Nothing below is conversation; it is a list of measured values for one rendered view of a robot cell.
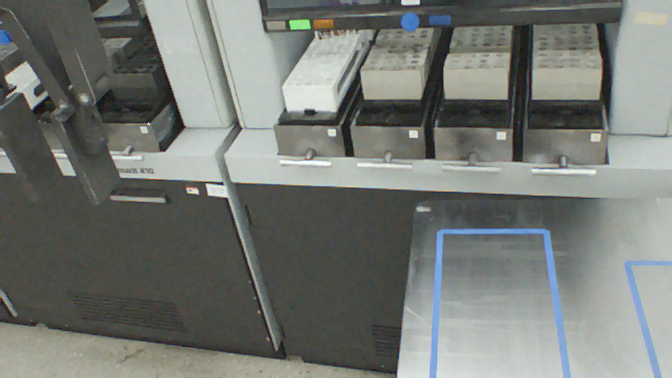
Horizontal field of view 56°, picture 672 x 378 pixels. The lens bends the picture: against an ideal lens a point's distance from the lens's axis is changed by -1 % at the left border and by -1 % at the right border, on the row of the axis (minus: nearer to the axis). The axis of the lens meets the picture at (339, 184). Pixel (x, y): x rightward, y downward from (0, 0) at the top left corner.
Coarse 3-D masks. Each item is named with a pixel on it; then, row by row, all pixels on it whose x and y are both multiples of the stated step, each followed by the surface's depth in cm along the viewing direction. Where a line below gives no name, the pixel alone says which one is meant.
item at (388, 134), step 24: (432, 96) 121; (360, 120) 115; (384, 120) 114; (408, 120) 112; (360, 144) 117; (384, 144) 116; (408, 144) 115; (360, 168) 115; (384, 168) 114; (408, 168) 113
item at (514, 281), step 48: (432, 240) 86; (480, 240) 85; (528, 240) 83; (576, 240) 82; (624, 240) 81; (432, 288) 79; (480, 288) 78; (528, 288) 77; (576, 288) 76; (624, 288) 74; (432, 336) 73; (480, 336) 72; (528, 336) 71; (576, 336) 70; (624, 336) 69
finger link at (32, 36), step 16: (0, 0) 34; (16, 0) 35; (32, 0) 36; (0, 16) 35; (16, 16) 35; (32, 16) 36; (16, 32) 35; (32, 32) 36; (48, 32) 37; (32, 48) 36; (48, 48) 36; (32, 64) 36; (48, 64) 36; (48, 80) 37; (64, 80) 37; (64, 96) 37; (64, 112) 37
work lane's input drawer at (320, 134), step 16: (368, 48) 139; (352, 80) 128; (352, 96) 125; (288, 112) 121; (304, 112) 120; (320, 112) 119; (336, 112) 118; (352, 112) 123; (288, 128) 119; (304, 128) 119; (320, 128) 118; (336, 128) 117; (288, 144) 122; (304, 144) 121; (320, 144) 120; (336, 144) 119; (288, 160) 119; (304, 160) 118; (320, 160) 118
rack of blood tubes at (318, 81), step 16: (352, 32) 135; (320, 48) 131; (336, 48) 130; (352, 48) 129; (304, 64) 126; (320, 64) 125; (336, 64) 124; (352, 64) 132; (288, 80) 121; (304, 80) 122; (320, 80) 120; (336, 80) 119; (288, 96) 120; (304, 96) 119; (320, 96) 118; (336, 96) 119
